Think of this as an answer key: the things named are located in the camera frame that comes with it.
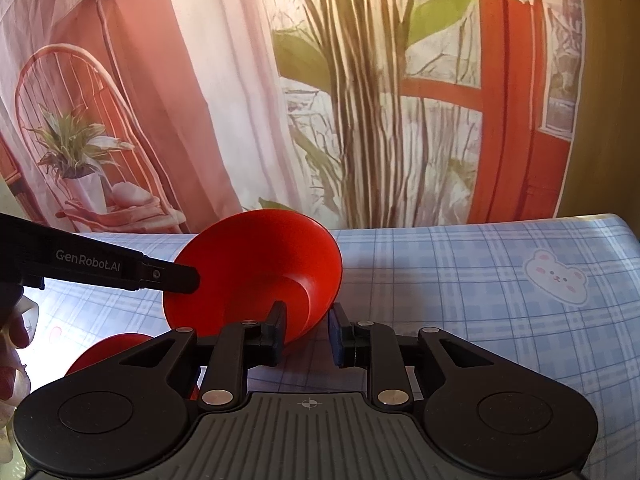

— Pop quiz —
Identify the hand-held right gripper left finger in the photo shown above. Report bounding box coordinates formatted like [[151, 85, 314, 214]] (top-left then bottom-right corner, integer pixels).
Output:
[[65, 301, 288, 408]]

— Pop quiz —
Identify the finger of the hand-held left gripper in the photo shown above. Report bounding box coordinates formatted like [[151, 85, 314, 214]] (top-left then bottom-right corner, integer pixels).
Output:
[[137, 259, 201, 293]]

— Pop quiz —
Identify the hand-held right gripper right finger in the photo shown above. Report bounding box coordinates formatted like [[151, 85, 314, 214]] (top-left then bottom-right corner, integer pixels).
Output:
[[327, 305, 546, 406]]

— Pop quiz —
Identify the red bowl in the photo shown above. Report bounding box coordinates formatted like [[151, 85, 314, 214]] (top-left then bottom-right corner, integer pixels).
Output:
[[162, 211, 344, 347], [65, 334, 201, 401]]

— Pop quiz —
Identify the person's left hand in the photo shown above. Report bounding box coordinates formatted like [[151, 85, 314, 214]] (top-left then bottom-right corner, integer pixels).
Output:
[[0, 309, 32, 403]]

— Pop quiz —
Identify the printed room backdrop cloth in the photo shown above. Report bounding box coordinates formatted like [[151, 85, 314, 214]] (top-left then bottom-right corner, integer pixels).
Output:
[[0, 0, 588, 235]]

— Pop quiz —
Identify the ochre wooden panel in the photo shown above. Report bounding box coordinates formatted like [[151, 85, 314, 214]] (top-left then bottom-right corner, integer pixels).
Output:
[[555, 0, 640, 221]]

